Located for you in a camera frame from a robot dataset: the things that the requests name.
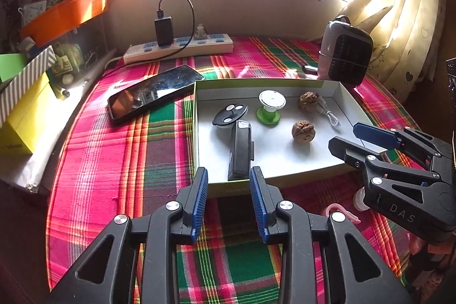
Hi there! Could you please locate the small white round jar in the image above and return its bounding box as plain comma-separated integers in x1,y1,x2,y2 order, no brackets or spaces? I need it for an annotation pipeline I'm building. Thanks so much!
353,187,369,212

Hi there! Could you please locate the brown walnut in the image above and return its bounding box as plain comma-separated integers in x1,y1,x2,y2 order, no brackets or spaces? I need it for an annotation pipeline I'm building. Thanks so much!
298,92,319,112
291,120,316,144

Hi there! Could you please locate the white green thread spool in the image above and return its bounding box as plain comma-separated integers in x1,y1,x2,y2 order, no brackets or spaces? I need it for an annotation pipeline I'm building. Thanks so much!
256,89,287,126

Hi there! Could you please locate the black rectangular case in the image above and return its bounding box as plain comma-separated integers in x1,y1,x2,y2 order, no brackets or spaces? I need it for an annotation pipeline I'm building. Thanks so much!
228,120,254,181

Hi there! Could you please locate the green white cardboard tray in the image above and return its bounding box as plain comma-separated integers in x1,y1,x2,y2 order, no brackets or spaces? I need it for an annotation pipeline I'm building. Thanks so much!
193,79,384,197

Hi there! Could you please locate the small silver cylinder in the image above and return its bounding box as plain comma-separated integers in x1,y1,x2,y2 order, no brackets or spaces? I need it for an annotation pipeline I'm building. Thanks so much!
302,65,318,75

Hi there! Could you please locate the grey black desk heater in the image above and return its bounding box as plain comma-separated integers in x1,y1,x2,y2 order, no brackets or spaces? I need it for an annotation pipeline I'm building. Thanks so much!
317,15,373,87

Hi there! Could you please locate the cream heart-print curtain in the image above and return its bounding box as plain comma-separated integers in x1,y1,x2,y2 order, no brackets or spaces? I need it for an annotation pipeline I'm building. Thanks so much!
341,0,446,103

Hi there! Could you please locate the black smartphone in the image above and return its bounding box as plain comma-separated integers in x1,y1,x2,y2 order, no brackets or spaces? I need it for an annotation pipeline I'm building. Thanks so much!
107,65,205,123

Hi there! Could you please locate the white power strip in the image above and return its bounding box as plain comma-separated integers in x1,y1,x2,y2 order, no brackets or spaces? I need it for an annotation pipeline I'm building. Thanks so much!
123,34,233,65

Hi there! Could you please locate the yellow box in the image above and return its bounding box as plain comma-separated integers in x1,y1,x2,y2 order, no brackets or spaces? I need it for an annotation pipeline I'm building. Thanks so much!
1,72,58,154

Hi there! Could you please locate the white plug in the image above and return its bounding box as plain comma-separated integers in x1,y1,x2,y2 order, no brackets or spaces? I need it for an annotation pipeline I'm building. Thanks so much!
193,23,208,40

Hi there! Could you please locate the black charger adapter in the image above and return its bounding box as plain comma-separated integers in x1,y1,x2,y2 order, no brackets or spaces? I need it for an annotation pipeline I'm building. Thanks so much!
154,17,174,47

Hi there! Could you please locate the striped grey white box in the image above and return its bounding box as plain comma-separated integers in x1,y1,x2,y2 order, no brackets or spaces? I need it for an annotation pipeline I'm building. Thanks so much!
0,46,56,125

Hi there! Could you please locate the green box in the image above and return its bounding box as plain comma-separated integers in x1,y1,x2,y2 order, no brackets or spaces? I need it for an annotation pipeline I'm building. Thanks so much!
0,53,27,83

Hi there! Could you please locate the orange storage tray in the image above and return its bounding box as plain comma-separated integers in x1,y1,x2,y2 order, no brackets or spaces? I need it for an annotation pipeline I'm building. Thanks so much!
19,0,107,47

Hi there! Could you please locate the black charger cable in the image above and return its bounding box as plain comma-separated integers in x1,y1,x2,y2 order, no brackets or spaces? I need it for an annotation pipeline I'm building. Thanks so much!
134,0,196,63

